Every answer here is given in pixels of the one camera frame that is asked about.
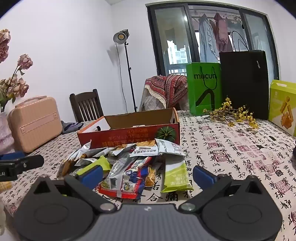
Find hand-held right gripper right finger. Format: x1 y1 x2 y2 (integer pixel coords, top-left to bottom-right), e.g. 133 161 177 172
180 165 263 212

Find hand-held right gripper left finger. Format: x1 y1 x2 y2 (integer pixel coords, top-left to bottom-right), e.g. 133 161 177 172
33 166 117 214

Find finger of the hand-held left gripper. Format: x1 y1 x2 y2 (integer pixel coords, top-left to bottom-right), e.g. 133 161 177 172
0 152 25 161
14 154 45 174

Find yellow-green snack packet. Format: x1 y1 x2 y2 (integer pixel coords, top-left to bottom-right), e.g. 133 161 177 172
76 156 112 176

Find pile of snack packets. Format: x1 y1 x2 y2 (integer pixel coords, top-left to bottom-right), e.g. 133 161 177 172
57 138 194 200

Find red blue cartoon snack packet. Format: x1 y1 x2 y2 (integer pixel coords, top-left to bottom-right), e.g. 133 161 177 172
98 156 153 200

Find orange cardboard box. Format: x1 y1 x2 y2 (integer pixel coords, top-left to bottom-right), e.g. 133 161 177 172
77 108 181 150

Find pale glass vase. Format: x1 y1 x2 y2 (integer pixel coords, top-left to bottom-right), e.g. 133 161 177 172
0 111 14 154

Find pink suitcase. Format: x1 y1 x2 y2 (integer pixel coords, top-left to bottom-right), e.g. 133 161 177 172
8 96 63 153

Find calligraphy print tablecloth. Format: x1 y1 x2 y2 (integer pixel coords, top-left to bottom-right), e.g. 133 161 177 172
0 110 296 241

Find grey purple cloth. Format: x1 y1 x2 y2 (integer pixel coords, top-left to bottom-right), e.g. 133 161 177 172
61 120 84 134

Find dark wooden chair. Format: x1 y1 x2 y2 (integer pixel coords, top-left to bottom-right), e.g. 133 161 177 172
69 89 104 123

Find yellow flower branch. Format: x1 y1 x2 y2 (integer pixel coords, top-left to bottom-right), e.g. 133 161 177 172
203 97 259 130

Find green paper bag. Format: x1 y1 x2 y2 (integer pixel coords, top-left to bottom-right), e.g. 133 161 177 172
186 62 223 116

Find red patterned blanket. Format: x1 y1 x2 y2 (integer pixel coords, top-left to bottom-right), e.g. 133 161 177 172
144 75 189 109

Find dried pink flowers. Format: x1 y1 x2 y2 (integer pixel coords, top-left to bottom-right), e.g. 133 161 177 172
0 29 33 112

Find black paper bag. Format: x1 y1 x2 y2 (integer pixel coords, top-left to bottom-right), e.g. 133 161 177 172
218 30 270 120

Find yellow-green gift box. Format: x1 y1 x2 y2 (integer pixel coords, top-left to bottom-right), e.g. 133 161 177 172
268 79 296 137

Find blue hanging garment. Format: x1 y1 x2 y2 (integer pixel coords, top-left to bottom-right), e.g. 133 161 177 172
198 13 220 63

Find studio light on stand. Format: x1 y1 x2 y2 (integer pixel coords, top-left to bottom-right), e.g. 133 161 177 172
113 29 139 113

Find pink hanging garment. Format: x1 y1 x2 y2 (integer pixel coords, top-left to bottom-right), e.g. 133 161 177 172
213 12 233 52

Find dark window frame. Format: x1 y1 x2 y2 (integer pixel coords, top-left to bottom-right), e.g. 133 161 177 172
146 3 280 81

